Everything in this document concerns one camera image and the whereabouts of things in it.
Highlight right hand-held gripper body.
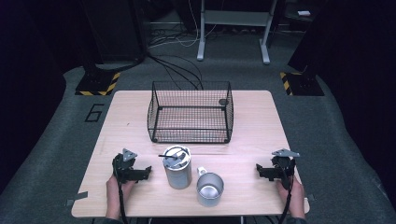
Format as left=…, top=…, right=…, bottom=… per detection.
left=270, top=148, right=301, bottom=190

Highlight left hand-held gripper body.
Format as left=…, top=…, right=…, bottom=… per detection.
left=111, top=147, right=140, bottom=185

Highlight steel tumbler with lid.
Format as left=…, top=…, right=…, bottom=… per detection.
left=162, top=145, right=193, bottom=190

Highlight steel mug with handle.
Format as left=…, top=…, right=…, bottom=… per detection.
left=195, top=166, right=225, bottom=208

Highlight black wire mesh basket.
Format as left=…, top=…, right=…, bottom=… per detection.
left=147, top=80, right=234, bottom=145

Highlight person's left hand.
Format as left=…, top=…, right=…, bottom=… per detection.
left=106, top=174, right=136, bottom=218

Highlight person's right hand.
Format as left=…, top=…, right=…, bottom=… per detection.
left=276, top=176, right=306, bottom=219

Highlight black stand with striped base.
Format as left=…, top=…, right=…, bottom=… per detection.
left=279, top=0, right=325, bottom=97
left=75, top=0, right=121, bottom=97

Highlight left hand-held gripper black cable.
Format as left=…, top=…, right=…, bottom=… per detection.
left=112, top=157, right=129, bottom=224

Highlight hand-held gripper black cable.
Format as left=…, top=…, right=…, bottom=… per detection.
left=277, top=161, right=296, bottom=224
left=112, top=157, right=129, bottom=224

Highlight right hand-held gripper black cable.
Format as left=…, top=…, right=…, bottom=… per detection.
left=277, top=161, right=296, bottom=224

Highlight black floor cables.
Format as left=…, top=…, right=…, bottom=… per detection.
left=145, top=50, right=205, bottom=91

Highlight white floor cable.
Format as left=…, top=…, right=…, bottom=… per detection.
left=148, top=0, right=220, bottom=49

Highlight white metal stand frame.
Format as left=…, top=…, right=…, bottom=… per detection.
left=196, top=0, right=279, bottom=65

